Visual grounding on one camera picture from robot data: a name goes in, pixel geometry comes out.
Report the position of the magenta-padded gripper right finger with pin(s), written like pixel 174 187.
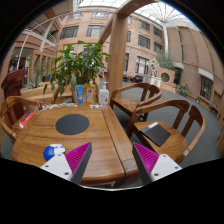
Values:
pixel 160 165

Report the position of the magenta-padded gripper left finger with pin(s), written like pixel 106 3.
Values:
pixel 58 165

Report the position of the blue and white computer mouse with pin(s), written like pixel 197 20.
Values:
pixel 50 152

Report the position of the round dark grey mouse pad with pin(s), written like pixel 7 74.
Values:
pixel 72 124

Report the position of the wooden armchair with notebook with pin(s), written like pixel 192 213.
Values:
pixel 173 146

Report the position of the black notebook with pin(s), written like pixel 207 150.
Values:
pixel 156 134

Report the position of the red and white package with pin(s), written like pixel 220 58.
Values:
pixel 26 120

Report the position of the wooden armchair with empty seat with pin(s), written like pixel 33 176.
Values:
pixel 128 104

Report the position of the small white packet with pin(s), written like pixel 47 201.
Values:
pixel 95 106

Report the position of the wooden chair behind plant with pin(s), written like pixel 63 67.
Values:
pixel 55 95

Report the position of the blue squeeze tube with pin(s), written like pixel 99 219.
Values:
pixel 80 96

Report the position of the wooden armchair with red package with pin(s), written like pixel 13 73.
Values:
pixel 8 108

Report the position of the yellow liquid soap bottle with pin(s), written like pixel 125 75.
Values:
pixel 90 95

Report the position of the yellow flowering potted plant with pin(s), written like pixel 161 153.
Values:
pixel 183 90

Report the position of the white pump dispenser bottle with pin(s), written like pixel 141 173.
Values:
pixel 104 97

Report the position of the white stone statue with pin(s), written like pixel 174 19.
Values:
pixel 154 68

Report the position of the large green potted plant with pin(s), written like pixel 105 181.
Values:
pixel 80 66

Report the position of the dark wooden pedestal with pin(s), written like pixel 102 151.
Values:
pixel 13 85

